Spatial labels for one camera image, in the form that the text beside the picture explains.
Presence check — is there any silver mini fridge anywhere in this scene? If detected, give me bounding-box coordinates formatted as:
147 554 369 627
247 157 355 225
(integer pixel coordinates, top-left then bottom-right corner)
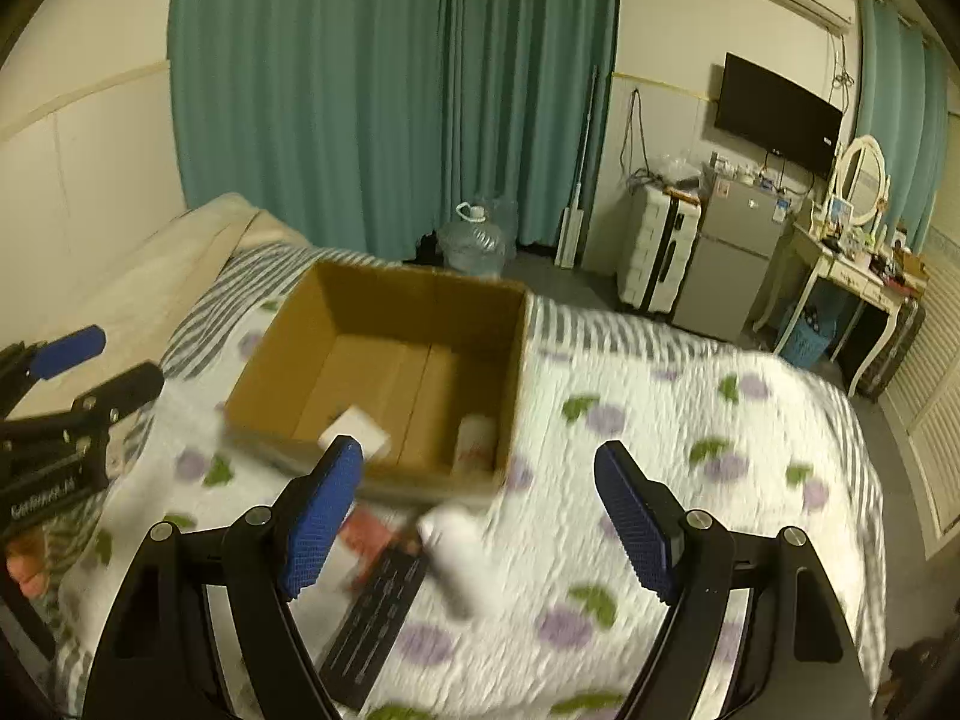
672 167 786 341

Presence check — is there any clear water jug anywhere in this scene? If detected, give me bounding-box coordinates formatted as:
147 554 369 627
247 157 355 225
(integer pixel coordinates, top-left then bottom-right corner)
438 202 506 280

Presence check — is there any green curtain right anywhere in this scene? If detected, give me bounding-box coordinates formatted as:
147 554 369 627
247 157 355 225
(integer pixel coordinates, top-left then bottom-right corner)
856 0 949 252

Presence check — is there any black wall television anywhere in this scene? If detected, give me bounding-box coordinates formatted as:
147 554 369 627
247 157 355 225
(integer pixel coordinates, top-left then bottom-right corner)
715 54 843 179

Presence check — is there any white bottle red cap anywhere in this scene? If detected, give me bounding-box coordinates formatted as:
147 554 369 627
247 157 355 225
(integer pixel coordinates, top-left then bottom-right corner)
452 415 498 476

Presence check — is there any oval vanity mirror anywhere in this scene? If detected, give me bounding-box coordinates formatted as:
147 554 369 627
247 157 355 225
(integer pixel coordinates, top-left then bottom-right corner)
827 135 890 226

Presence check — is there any floral quilted bedspread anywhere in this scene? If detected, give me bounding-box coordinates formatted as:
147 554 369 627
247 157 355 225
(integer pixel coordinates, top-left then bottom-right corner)
52 291 887 720

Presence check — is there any person's left hand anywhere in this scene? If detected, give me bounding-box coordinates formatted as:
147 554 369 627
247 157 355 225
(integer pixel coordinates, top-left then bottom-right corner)
5 528 49 600

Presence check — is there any green curtain left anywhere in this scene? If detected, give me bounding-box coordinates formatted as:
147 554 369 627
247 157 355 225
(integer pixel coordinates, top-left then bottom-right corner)
167 0 619 260

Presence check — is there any dark suitcase by wardrobe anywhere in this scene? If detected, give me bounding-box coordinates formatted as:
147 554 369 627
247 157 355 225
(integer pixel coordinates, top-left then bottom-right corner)
857 298 926 401

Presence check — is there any open cardboard box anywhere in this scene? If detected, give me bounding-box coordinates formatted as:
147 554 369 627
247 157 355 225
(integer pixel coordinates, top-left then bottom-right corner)
224 260 530 511

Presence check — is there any white plug-in device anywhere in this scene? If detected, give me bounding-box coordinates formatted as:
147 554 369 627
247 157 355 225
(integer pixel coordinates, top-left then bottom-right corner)
416 505 500 619

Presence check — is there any white louvered wardrobe door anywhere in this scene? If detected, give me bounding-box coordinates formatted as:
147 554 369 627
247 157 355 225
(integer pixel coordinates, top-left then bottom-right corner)
880 112 960 557

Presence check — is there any grey checked bed sheet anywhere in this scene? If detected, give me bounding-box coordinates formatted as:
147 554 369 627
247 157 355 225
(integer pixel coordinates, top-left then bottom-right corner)
44 242 887 691

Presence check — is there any white charger box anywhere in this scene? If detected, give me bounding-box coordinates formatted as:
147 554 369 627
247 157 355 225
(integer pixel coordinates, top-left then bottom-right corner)
317 406 392 461

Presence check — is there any white mop pole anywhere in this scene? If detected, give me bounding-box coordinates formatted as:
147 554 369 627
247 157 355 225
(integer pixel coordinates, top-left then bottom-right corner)
555 65 599 270

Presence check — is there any blue laundry basket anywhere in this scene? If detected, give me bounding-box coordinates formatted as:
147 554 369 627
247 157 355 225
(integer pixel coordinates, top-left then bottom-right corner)
778 304 836 369

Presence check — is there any red patterned pouch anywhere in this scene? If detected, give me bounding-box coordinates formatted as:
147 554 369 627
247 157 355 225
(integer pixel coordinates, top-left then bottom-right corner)
338 505 421 569

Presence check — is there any white suitcase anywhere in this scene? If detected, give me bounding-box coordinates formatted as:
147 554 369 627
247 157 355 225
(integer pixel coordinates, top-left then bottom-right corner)
617 185 701 314

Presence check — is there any cream pillow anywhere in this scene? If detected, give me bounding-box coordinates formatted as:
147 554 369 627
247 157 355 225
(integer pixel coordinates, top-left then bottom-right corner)
2 193 308 372

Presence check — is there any black tv remote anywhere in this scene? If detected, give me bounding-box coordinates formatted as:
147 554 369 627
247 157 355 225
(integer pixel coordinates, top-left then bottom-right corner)
319 546 427 712

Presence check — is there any green curtain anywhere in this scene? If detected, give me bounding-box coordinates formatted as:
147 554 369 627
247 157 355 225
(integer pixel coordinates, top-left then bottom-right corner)
167 0 619 260
856 0 949 252

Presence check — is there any white dressing table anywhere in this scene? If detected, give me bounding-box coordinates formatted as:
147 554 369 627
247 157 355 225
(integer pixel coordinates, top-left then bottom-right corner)
753 219 913 398

